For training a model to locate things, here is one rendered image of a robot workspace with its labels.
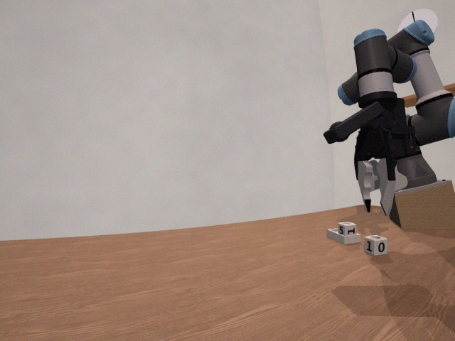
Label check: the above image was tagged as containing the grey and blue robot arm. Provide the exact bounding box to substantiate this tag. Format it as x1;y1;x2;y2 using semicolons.
323;20;455;190

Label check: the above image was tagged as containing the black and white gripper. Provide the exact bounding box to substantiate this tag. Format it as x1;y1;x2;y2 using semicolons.
354;91;417;216

